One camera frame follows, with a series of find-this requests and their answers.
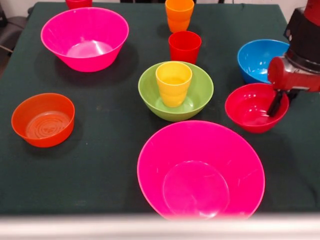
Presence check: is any crimson cup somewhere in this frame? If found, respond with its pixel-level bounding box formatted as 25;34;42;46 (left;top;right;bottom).
65;0;93;10

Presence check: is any yellow cup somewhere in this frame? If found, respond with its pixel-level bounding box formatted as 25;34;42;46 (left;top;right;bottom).
155;62;193;108

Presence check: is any red cup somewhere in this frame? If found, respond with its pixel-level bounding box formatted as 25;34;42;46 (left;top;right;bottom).
168;30;203;65

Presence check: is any green bowl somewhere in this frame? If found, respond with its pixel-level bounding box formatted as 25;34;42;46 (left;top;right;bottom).
137;60;215;123

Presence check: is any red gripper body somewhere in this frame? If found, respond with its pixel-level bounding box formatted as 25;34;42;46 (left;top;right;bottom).
267;56;320;93

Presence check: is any dark green table cloth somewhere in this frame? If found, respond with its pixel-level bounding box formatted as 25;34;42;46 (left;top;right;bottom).
0;2;320;216

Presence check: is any orange cup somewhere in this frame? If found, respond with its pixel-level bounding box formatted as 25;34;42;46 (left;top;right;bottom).
164;0;195;33

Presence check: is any small crimson bowl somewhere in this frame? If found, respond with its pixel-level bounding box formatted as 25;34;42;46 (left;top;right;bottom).
224;83;290;134

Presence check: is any orange bowl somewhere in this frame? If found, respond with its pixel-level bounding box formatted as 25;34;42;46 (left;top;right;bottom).
11;92;76;148

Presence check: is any blue bowl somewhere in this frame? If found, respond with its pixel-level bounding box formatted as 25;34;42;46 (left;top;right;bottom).
236;39;291;85

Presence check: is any large pink bowl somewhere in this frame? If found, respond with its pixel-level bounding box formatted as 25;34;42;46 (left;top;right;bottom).
136;120;266;221
40;6;130;73

